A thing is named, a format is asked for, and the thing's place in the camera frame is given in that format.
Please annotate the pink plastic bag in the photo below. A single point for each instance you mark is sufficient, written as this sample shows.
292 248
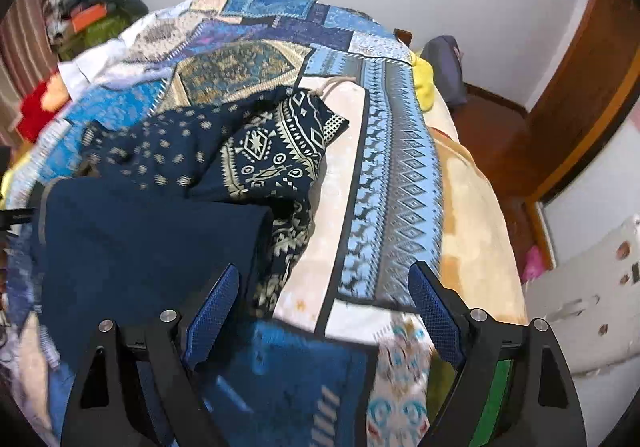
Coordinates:
535 266

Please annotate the white cloth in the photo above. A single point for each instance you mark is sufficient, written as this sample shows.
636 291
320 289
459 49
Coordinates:
92 64

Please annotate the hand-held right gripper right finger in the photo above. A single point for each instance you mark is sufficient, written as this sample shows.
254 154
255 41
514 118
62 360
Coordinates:
435 312

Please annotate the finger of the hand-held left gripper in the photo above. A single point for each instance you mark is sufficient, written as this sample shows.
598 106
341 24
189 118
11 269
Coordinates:
17 219

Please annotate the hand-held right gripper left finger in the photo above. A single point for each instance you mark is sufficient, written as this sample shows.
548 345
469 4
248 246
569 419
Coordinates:
215 312

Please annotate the green patterned cloth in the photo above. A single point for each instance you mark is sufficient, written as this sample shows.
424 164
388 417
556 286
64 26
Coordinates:
95 36

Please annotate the wooden door frame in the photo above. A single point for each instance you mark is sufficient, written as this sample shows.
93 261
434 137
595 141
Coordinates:
585 92

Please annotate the white scuffed panel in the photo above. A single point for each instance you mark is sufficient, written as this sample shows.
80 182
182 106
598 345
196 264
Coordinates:
590 307

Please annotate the wooden bedpost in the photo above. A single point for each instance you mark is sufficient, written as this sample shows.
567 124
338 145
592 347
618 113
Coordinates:
402 35

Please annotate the navy patterned garment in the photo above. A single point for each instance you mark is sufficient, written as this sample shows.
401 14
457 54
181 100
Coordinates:
150 237

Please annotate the red plush toy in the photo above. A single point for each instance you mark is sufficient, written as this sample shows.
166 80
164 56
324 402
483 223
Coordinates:
35 109

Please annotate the grey backpack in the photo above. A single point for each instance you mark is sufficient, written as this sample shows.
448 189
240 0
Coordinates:
445 67

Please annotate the orange box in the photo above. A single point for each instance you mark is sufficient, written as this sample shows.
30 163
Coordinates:
86 17

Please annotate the striped red beige curtain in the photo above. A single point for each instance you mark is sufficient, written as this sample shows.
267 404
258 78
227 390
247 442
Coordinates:
25 42

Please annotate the blue patchwork blanket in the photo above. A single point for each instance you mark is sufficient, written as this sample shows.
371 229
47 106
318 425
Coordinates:
390 187

